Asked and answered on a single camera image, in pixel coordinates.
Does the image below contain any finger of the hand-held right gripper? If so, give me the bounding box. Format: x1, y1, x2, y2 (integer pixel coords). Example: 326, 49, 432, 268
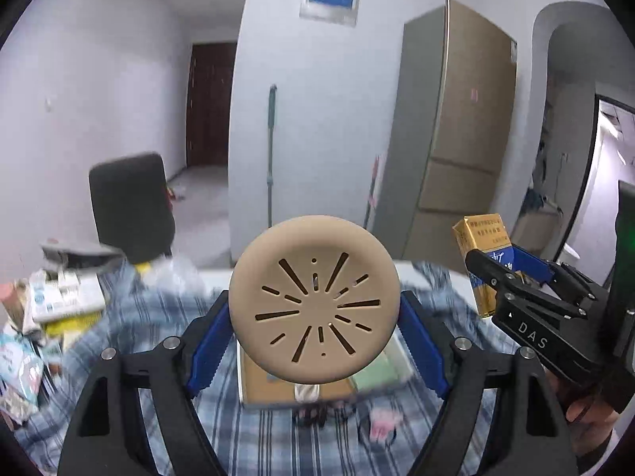
465, 249, 535, 308
510, 244, 609, 321

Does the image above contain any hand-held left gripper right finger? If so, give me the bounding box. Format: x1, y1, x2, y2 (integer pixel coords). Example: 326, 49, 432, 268
397, 290, 579, 476

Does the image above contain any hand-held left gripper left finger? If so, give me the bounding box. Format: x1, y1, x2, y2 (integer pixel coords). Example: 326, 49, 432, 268
57, 290, 235, 476

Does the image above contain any yellow cigarette packet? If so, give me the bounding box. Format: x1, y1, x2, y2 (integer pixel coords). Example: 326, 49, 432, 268
452, 214, 527, 318

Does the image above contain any green card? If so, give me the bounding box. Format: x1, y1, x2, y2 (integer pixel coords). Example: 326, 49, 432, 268
350, 342, 414, 393

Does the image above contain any cardboard box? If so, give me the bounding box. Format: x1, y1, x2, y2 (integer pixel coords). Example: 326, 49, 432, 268
237, 332, 415, 410

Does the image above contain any beige round slotted disc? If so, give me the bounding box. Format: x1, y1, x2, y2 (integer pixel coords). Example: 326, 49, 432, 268
228, 215, 402, 386

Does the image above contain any person's right hand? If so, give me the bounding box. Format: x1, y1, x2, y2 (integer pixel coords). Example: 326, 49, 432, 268
546, 364, 619, 437

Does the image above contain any clear plastic bag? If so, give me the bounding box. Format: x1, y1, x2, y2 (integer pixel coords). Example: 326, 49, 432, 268
143, 253, 205, 294

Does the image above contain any small pink cloth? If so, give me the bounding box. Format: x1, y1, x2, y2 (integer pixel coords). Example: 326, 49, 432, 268
369, 407, 398, 443

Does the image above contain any blue plaid cloth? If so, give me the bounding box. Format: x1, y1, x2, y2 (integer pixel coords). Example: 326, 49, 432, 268
15, 258, 561, 476

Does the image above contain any gold refrigerator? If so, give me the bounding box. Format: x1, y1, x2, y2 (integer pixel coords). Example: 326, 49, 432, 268
372, 0, 520, 261

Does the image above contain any pile of papers and packets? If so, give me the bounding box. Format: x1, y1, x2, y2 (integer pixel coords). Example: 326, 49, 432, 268
0, 265, 112, 424

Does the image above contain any grey flat box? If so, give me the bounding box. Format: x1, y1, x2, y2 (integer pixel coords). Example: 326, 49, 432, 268
40, 238, 125, 271

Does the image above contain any black chair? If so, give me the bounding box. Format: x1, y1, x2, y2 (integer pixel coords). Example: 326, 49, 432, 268
89, 153, 176, 265

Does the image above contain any dark wooden door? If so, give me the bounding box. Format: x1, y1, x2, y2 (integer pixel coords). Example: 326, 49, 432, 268
186, 42, 238, 169

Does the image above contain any green handled mop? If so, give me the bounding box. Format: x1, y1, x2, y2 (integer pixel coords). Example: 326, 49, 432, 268
265, 84, 279, 229

